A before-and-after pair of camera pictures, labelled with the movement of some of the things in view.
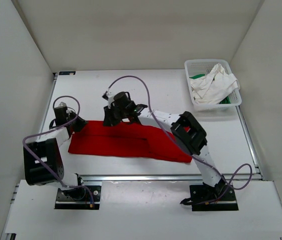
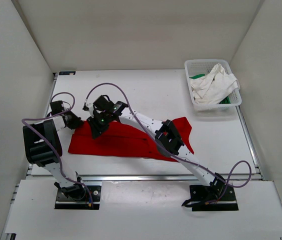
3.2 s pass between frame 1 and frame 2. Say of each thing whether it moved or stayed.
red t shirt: stayed
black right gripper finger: moved
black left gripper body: stayed
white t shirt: stayed
